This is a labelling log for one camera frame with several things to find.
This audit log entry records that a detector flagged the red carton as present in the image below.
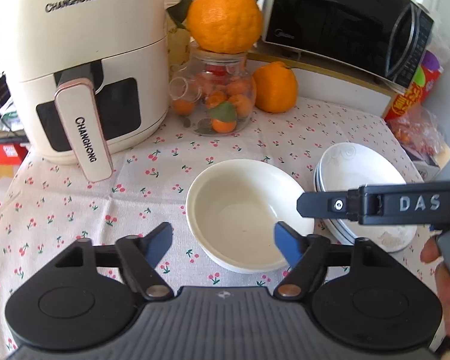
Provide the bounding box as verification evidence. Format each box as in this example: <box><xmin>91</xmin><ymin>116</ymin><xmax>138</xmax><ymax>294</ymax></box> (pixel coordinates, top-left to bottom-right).
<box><xmin>382</xmin><ymin>49</ymin><xmax>445</xmax><ymax>124</ymax></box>

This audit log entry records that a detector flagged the white swirl-patterned plate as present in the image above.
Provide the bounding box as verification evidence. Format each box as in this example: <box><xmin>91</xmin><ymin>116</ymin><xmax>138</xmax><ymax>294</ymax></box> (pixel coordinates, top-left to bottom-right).
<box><xmin>317</xmin><ymin>142</ymin><xmax>419</xmax><ymax>254</ymax></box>

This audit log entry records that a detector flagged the black microwave oven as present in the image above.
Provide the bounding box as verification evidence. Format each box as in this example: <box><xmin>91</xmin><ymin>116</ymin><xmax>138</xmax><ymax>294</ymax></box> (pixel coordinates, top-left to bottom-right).
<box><xmin>260</xmin><ymin>0</ymin><xmax>436</xmax><ymax>93</ymax></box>

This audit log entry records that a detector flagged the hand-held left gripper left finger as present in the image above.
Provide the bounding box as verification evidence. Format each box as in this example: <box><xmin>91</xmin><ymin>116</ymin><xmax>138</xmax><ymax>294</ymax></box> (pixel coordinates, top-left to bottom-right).
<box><xmin>54</xmin><ymin>222</ymin><xmax>175</xmax><ymax>301</ymax></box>

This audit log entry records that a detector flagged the large orange with leaves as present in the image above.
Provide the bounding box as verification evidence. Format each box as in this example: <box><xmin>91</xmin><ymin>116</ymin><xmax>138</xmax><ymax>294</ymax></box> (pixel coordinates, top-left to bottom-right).
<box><xmin>167</xmin><ymin>0</ymin><xmax>276</xmax><ymax>54</ymax></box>

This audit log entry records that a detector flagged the white bowl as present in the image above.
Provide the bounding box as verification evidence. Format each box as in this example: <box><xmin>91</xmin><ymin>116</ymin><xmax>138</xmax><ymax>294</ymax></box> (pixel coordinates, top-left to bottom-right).
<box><xmin>185</xmin><ymin>159</ymin><xmax>316</xmax><ymax>274</ymax></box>

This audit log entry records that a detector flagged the white wood-edged cabinet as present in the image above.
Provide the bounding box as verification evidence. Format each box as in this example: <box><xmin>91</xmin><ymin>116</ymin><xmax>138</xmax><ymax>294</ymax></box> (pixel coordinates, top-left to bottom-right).
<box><xmin>247</xmin><ymin>41</ymin><xmax>403</xmax><ymax>121</ymax></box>

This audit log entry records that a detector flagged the pile of small mandarins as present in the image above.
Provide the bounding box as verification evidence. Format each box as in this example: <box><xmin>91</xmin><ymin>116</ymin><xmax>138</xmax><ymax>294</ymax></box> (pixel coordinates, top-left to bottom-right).
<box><xmin>172</xmin><ymin>65</ymin><xmax>254</xmax><ymax>134</ymax></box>

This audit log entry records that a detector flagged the plastic bag of oranges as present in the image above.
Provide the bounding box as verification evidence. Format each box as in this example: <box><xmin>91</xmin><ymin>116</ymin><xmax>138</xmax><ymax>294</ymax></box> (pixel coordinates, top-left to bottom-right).
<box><xmin>388</xmin><ymin>101</ymin><xmax>449</xmax><ymax>158</ymax></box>

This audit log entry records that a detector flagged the cream air fryer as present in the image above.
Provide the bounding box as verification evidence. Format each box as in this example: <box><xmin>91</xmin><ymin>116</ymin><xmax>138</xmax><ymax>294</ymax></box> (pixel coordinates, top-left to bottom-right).
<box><xmin>0</xmin><ymin>0</ymin><xmax>172</xmax><ymax>185</ymax></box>

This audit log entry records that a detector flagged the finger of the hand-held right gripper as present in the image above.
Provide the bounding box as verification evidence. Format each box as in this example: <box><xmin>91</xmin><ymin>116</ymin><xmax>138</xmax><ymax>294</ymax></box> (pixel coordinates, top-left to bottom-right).
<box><xmin>297</xmin><ymin>190</ymin><xmax>350</xmax><ymax>221</ymax></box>

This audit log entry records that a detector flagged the cherry-print tablecloth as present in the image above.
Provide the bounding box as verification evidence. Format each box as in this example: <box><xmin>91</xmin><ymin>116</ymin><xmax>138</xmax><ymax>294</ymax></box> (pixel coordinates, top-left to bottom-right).
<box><xmin>0</xmin><ymin>95</ymin><xmax>448</xmax><ymax>360</ymax></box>

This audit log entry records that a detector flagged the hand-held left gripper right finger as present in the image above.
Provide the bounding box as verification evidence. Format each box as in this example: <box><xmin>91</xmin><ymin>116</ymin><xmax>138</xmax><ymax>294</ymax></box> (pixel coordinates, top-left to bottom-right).
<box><xmin>274</xmin><ymin>221</ymin><xmax>389</xmax><ymax>301</ymax></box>

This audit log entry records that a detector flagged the glass jar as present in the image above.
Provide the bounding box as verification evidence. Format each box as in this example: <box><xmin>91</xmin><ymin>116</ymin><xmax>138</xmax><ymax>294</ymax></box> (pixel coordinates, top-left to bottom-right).
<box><xmin>169</xmin><ymin>43</ymin><xmax>257</xmax><ymax>136</ymax></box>

